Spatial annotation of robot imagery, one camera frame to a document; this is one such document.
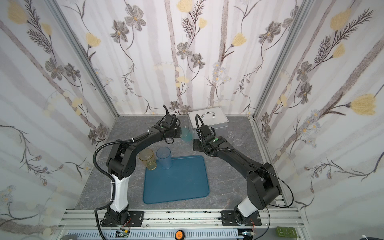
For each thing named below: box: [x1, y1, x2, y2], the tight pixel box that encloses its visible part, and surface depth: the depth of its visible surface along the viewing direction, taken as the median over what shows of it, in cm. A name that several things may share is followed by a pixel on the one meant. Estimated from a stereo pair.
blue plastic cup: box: [156, 147, 173, 170], surface depth 87 cm
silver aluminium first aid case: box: [188, 107, 229, 130], surface depth 100 cm
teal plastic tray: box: [143, 155, 210, 204], surface depth 88 cm
